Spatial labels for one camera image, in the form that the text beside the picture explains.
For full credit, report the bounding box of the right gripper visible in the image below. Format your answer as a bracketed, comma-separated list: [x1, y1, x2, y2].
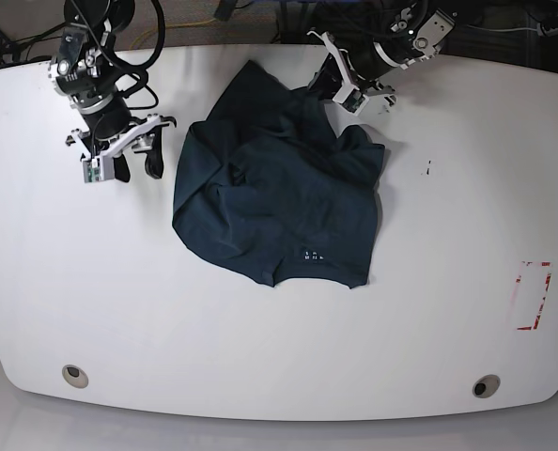
[65, 114, 176, 183]

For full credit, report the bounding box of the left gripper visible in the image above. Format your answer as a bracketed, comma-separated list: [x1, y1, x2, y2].
[306, 29, 396, 114]

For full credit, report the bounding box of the dark blue T-shirt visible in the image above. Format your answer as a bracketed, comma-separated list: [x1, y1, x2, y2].
[172, 61, 385, 288]

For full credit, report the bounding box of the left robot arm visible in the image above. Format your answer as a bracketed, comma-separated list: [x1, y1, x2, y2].
[307, 1, 456, 116]

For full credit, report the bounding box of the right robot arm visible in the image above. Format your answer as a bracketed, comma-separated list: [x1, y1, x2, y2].
[48, 1, 177, 183]

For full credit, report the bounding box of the left table grommet hole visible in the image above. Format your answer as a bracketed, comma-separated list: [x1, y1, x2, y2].
[62, 365, 89, 389]

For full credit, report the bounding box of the table grommet hole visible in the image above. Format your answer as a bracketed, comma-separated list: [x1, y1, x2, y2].
[62, 365, 89, 389]
[473, 374, 501, 398]

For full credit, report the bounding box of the red tape rectangle marking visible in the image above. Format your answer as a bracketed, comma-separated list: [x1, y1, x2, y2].
[512, 261, 552, 331]

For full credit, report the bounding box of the right table grommet hole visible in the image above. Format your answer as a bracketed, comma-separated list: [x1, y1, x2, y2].
[473, 374, 501, 398]

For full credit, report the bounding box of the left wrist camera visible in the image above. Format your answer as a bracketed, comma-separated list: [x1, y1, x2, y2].
[338, 91, 369, 116]

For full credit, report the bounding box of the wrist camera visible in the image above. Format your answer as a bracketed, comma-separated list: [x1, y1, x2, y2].
[82, 158, 105, 183]
[338, 91, 369, 116]

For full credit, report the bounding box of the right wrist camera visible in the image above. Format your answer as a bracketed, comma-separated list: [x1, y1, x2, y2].
[82, 158, 105, 183]

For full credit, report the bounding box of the yellow cable on floor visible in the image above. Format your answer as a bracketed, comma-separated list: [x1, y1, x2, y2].
[129, 12, 217, 51]

